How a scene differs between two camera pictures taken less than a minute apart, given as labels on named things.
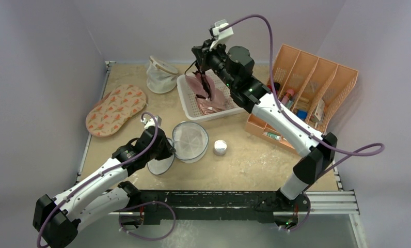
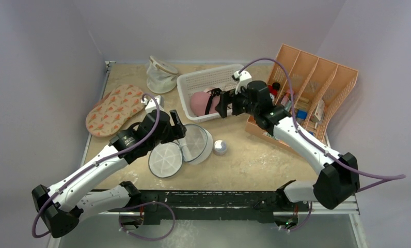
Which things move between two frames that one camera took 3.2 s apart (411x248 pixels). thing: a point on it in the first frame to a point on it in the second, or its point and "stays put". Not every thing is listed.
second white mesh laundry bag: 161,77 stays put
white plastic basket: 187,106 stays put
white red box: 317,117 stays put
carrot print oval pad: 115,108 stays put
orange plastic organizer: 313,89 stays put
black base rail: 153,206 stays put
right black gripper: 201,57 to 231,104
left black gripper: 169,149 to 175,132
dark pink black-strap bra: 203,85 to 205,103
